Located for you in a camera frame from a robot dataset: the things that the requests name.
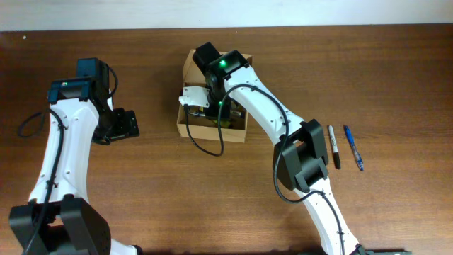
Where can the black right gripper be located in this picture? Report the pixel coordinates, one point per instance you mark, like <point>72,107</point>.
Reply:
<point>213,112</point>

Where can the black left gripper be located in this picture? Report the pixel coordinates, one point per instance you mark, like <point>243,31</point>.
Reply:
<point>127,125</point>

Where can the cardboard box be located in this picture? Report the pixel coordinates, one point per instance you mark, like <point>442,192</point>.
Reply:
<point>190,123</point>

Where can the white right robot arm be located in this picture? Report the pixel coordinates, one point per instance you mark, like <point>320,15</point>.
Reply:
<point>300,158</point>

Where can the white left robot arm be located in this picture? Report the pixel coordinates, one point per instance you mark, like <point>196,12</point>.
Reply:
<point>58,218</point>

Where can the black white sharpie marker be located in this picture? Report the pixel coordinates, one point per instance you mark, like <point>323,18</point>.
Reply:
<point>336,156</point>

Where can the blue pen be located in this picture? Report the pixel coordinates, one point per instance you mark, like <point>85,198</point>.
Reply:
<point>351,141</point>

